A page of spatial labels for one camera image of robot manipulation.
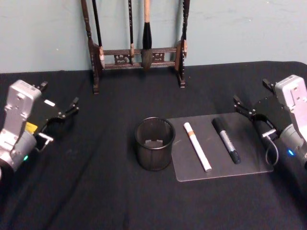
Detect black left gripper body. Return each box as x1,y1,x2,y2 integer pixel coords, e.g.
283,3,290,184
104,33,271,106
25,98,67,139

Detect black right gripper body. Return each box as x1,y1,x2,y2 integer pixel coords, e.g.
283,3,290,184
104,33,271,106
248,93,293,132

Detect black marker pen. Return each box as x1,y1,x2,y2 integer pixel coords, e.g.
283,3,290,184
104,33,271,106
211,117,242,165

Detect clear plastic mat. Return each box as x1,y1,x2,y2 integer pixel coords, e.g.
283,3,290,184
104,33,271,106
165,112,274,183

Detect white marker pen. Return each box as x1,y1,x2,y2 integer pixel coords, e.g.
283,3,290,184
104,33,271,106
183,122,213,173

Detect dark wooden brush rack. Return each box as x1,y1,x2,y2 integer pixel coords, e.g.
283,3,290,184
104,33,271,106
80,0,191,95

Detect thin black calligraphy brush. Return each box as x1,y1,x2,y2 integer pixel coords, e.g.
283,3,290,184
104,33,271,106
128,0,135,65
92,0,106,68

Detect black table cloth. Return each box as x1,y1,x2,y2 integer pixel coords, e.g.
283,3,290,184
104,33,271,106
0,61,307,230

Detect black mesh pen cup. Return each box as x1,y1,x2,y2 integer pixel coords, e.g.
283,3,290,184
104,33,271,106
134,116,177,172

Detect large calligraphy brush black bristles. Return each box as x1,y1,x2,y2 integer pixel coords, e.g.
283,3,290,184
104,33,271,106
140,0,154,72

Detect left gripper cable silver plug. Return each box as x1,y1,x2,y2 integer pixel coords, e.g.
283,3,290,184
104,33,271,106
35,132,54,152

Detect gripper cable silver plug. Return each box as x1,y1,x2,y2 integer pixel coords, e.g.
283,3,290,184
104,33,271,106
262,128,279,168
35,132,54,152

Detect right gripper cable silver plug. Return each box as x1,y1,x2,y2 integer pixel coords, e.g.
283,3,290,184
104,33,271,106
262,128,279,168

